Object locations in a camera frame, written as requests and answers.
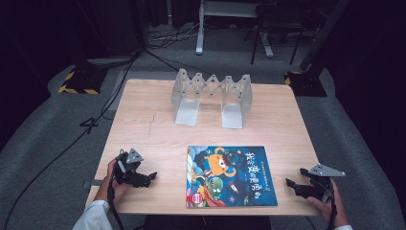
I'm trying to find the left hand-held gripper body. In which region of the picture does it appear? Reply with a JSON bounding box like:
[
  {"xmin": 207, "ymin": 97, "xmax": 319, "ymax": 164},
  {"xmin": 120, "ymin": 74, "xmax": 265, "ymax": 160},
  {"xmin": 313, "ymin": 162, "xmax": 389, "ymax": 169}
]
[{"xmin": 113, "ymin": 147, "xmax": 149, "ymax": 189}]

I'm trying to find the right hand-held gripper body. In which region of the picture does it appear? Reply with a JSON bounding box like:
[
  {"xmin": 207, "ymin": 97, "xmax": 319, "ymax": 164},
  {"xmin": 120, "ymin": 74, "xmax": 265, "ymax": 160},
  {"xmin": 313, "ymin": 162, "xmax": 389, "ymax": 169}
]
[{"xmin": 301, "ymin": 163, "xmax": 347, "ymax": 203}]

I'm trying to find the blue cartoon picture book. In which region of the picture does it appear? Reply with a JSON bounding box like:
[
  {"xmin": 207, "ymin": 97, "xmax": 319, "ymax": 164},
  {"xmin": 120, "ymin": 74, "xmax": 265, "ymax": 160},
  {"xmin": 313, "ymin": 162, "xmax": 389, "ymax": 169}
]
[{"xmin": 185, "ymin": 145, "xmax": 279, "ymax": 209}]

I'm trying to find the white expandable book stand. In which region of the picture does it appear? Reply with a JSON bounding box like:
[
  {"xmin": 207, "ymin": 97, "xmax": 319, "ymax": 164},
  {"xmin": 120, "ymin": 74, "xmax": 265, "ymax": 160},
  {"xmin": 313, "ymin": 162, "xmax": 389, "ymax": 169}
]
[{"xmin": 170, "ymin": 67, "xmax": 254, "ymax": 130}]

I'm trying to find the person's left hand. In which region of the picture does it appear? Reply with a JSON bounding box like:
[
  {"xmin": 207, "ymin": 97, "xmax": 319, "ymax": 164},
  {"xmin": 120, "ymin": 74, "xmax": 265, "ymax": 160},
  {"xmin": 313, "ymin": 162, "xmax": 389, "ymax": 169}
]
[{"xmin": 96, "ymin": 158, "xmax": 132, "ymax": 205}]

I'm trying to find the person's right hand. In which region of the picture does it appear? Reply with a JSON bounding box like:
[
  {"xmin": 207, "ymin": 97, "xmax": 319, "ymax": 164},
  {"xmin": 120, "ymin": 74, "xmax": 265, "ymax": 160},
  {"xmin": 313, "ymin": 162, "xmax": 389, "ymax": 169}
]
[{"xmin": 306, "ymin": 179, "xmax": 350, "ymax": 229}]

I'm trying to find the black base with hazard tape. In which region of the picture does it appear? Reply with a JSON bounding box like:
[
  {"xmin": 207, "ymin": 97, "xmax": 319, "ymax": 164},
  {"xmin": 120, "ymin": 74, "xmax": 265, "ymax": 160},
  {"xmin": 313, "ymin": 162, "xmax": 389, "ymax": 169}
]
[
  {"xmin": 57, "ymin": 65, "xmax": 109, "ymax": 96},
  {"xmin": 283, "ymin": 70, "xmax": 328, "ymax": 98}
]

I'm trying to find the dark slanted metal pole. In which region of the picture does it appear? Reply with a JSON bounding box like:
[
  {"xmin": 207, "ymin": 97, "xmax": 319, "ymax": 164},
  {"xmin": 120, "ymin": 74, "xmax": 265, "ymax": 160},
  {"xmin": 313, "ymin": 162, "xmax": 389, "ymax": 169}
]
[{"xmin": 299, "ymin": 0, "xmax": 350, "ymax": 72}]

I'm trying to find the black chair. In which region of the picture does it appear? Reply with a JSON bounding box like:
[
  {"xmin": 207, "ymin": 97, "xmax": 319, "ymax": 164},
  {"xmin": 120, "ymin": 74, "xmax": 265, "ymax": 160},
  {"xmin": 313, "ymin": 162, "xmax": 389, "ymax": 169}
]
[{"xmin": 243, "ymin": 2, "xmax": 305, "ymax": 66}]

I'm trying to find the right hand-held gripper black cable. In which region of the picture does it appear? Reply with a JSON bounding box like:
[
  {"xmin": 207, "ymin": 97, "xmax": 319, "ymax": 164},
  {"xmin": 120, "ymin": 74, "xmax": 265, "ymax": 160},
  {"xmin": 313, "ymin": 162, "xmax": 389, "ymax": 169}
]
[{"xmin": 328, "ymin": 193, "xmax": 339, "ymax": 230}]

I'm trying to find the hand-held gripper black cable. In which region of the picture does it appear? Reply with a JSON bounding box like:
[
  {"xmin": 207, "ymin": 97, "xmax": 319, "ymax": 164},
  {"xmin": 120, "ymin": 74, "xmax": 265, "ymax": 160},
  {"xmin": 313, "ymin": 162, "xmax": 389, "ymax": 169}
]
[
  {"xmin": 328, "ymin": 193, "xmax": 339, "ymax": 230},
  {"xmin": 107, "ymin": 178, "xmax": 126, "ymax": 230}
]

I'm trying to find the left hand-held gripper black cable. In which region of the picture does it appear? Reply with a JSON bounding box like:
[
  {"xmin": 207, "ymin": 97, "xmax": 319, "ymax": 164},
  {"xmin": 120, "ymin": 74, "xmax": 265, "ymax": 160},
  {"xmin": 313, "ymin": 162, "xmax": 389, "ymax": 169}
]
[{"xmin": 107, "ymin": 178, "xmax": 126, "ymax": 230}]

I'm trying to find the long black floor cable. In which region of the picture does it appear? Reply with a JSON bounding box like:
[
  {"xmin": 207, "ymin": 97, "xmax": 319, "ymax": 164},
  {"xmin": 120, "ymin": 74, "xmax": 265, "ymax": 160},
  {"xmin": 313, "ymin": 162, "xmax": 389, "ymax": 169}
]
[{"xmin": 1, "ymin": 51, "xmax": 142, "ymax": 230}]

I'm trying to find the bundle of floor cables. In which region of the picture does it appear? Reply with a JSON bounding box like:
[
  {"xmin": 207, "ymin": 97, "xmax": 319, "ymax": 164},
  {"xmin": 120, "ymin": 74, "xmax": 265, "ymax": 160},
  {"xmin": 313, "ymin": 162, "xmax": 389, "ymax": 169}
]
[{"xmin": 147, "ymin": 22, "xmax": 199, "ymax": 50}]

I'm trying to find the white metal desk frame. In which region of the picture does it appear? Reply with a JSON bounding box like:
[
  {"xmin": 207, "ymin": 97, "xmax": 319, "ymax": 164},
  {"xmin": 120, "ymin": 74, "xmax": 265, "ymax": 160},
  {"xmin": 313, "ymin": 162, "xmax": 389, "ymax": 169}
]
[{"xmin": 194, "ymin": 0, "xmax": 276, "ymax": 59}]

